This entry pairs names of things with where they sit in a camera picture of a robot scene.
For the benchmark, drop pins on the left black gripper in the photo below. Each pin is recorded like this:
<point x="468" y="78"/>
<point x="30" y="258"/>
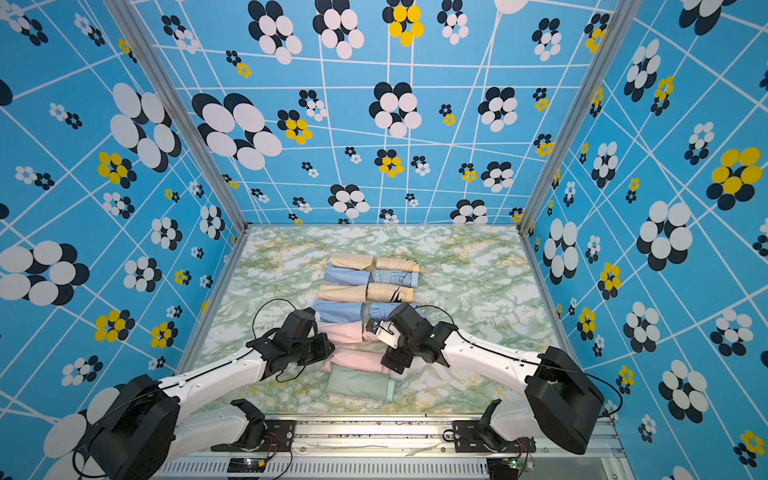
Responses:
<point x="326" y="349"/>

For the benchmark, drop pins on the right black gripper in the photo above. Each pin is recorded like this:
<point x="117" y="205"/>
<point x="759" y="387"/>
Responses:
<point x="394" y="360"/>

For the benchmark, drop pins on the pink umbrella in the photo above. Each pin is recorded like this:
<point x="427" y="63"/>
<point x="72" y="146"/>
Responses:
<point x="369" y="336"/>

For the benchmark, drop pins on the blue umbrella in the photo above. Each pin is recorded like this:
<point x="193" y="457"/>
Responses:
<point x="380" y="310"/>
<point x="396" y="277"/>

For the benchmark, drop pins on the pink umbrella sleeve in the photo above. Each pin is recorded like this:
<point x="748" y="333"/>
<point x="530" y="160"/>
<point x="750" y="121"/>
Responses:
<point x="358" y="360"/>
<point x="342" y="333"/>

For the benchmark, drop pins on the beige umbrella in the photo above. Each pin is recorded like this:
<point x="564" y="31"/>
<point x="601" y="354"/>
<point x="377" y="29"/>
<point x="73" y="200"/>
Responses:
<point x="400" y="264"/>
<point x="389" y="293"/>

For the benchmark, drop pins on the blue umbrella sleeve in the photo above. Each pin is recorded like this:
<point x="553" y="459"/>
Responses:
<point x="338" y="312"/>
<point x="346" y="276"/>

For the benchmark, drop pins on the beige umbrella sleeve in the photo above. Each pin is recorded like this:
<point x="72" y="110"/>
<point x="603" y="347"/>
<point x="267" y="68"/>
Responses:
<point x="352" y="261"/>
<point x="342" y="293"/>

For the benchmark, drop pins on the green umbrella sleeve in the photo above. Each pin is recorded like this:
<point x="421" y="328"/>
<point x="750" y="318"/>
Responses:
<point x="361" y="384"/>

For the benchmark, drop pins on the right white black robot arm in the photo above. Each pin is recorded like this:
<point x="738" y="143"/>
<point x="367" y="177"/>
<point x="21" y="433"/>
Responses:
<point x="562" y="403"/>

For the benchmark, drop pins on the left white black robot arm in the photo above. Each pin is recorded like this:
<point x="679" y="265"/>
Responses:
<point x="151" y="422"/>

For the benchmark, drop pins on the left circuit board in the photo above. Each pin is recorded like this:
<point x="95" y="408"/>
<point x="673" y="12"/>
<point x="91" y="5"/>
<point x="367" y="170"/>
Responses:
<point x="241" y="466"/>

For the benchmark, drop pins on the circuit board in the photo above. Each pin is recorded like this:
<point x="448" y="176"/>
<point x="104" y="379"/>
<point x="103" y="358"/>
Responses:
<point x="241" y="466"/>
<point x="505" y="468"/>

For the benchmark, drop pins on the right circuit board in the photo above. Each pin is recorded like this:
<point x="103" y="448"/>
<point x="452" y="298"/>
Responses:
<point x="505" y="468"/>

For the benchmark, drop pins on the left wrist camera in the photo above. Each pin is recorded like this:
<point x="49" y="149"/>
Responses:
<point x="298" y="326"/>

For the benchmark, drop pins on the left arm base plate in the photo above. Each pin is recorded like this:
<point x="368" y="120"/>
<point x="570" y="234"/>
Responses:
<point x="269" y="435"/>

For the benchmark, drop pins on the aluminium front rail frame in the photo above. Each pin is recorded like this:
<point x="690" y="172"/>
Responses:
<point x="400" y="447"/>

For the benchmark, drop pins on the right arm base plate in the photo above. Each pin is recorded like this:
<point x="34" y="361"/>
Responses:
<point x="471" y="436"/>

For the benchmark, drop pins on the left aluminium corner post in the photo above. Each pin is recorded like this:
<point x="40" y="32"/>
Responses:
<point x="157" y="73"/>

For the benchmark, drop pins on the aluminium corner post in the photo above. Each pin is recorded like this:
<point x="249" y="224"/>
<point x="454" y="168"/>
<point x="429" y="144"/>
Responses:
<point x="157" y="73"/>
<point x="620" y="23"/>

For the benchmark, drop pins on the right aluminium corner post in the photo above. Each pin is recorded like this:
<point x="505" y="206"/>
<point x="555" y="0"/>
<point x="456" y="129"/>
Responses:
<point x="620" y="23"/>

